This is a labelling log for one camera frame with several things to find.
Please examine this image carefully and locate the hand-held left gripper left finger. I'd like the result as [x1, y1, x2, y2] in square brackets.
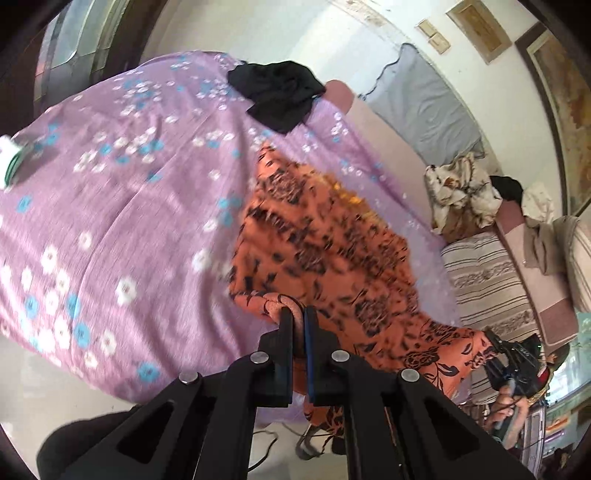
[60, 307, 296, 480]

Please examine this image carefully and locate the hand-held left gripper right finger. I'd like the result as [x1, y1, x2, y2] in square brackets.
[302, 307, 539, 480]

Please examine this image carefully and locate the orange black floral dress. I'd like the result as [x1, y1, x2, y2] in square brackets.
[228, 143, 502, 444]

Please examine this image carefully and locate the person's right hand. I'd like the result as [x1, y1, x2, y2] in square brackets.
[489, 385, 536, 441]

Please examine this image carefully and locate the pink folded quilt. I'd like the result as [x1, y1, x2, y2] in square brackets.
[494, 203, 580, 349]

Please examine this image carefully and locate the striped beige pillow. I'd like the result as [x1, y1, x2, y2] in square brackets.
[441, 231, 541, 407]

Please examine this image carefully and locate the pink striped pillow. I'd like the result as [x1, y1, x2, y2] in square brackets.
[556, 215, 591, 301]

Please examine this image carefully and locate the beige towel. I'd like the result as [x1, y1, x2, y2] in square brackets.
[524, 217, 571, 275]

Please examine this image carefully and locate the white floral cloth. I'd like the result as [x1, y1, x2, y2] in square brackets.
[522, 182, 555, 222]

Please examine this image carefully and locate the black garment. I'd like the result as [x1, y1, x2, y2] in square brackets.
[489, 175, 525, 204]

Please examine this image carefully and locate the cream brown floral blanket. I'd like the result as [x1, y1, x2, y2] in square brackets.
[425, 154, 504, 241]

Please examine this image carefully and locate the purple floral bedsheet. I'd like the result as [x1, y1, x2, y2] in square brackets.
[0, 51, 462, 423]

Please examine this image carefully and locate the pink mattress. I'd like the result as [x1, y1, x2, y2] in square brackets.
[323, 79, 444, 232]

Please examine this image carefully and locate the dark cloth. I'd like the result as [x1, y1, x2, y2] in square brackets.
[37, 406, 144, 480]

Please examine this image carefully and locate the crumpled black cloth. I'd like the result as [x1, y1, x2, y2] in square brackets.
[228, 61, 326, 134]

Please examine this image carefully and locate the grey pillow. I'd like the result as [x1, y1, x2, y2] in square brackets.
[365, 44, 485, 160]

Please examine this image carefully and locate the framed painting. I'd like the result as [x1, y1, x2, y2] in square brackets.
[515, 21, 591, 217]

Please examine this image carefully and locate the small white and green object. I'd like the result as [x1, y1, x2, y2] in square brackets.
[0, 135, 34, 191]

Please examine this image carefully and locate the wooden door with glass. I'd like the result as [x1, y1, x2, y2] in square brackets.
[0, 0, 153, 121]

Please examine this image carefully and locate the black cable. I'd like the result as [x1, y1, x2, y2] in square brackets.
[249, 415, 334, 462]

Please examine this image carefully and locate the framed wall panel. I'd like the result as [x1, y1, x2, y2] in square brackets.
[445, 0, 513, 65]

